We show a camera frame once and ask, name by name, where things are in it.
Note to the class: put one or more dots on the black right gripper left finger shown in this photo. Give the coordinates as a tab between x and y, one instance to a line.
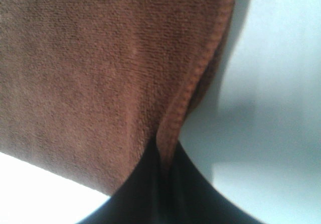
137	200

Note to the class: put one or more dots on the brown towel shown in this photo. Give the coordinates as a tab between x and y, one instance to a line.
85	84

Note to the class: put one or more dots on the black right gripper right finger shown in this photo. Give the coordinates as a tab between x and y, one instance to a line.
192	199

